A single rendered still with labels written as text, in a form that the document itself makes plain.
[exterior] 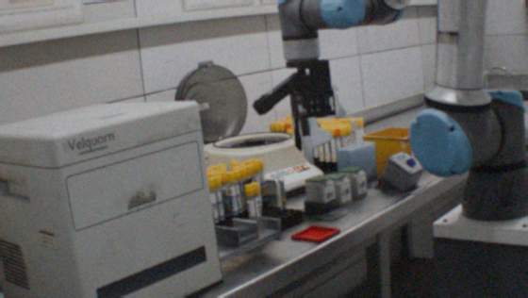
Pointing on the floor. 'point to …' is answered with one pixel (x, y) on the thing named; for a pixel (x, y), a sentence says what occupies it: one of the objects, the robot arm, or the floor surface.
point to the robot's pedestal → (479, 269)
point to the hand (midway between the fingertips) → (302, 158)
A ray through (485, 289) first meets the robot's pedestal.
